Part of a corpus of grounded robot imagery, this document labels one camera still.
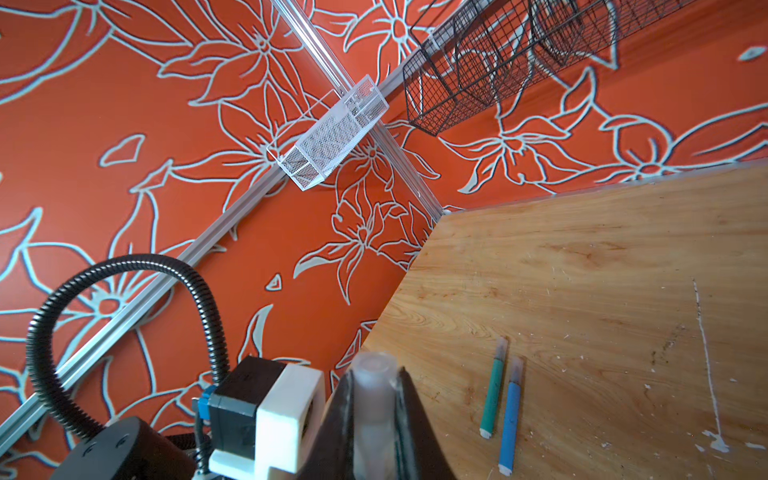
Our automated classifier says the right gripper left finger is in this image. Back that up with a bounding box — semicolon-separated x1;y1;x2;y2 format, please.
296;370;355;480

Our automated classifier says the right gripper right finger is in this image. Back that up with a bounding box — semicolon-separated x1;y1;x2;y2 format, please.
394;367;456;480

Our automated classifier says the green pen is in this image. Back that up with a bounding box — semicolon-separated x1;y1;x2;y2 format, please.
479;337;509;439

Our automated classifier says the blue pen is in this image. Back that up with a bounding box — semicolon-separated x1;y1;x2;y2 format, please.
498;357;524;477

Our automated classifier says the clear plastic bin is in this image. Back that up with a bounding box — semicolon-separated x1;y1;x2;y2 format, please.
270;76;389;191

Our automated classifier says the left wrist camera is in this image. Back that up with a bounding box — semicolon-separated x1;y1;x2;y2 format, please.
196;356;325;479

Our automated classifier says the black wire basket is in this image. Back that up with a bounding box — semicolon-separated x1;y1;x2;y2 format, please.
402;1;686;136

